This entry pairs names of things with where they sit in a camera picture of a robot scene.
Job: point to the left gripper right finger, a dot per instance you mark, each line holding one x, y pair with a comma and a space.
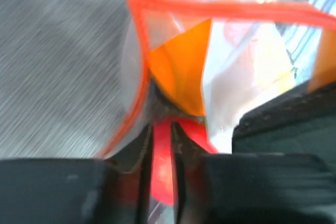
190, 185

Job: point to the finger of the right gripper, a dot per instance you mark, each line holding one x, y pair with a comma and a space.
292, 107

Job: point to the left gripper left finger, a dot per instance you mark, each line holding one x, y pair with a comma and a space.
127, 190

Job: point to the red fake chili pepper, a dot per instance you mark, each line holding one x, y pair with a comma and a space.
162, 173

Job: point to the clear zip bag orange seal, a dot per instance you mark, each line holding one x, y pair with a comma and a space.
257, 50

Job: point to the orange fake fruit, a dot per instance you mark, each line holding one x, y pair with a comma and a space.
177, 67

